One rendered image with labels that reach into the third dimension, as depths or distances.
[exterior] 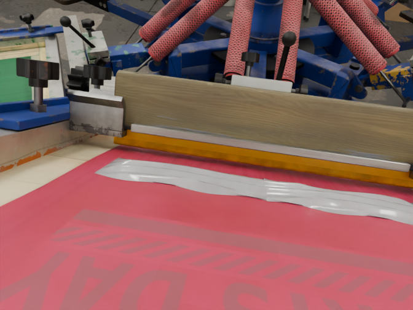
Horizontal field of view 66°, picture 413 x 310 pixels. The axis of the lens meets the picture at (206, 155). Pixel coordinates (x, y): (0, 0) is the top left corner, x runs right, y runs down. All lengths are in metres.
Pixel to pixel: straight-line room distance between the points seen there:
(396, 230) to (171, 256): 0.21
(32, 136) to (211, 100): 0.21
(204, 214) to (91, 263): 0.11
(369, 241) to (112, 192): 0.22
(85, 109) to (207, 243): 0.27
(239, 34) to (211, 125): 0.47
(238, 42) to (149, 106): 0.46
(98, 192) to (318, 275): 0.19
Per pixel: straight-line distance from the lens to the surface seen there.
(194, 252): 0.22
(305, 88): 0.71
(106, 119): 0.43
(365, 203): 0.37
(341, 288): 0.22
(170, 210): 0.28
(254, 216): 0.29
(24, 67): 0.42
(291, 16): 0.90
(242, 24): 0.87
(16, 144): 0.37
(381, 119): 0.45
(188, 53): 1.08
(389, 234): 0.33
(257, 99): 0.41
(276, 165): 0.43
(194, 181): 0.33
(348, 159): 0.43
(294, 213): 0.31
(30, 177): 0.34
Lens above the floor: 1.52
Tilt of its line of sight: 46 degrees down
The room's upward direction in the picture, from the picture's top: 4 degrees clockwise
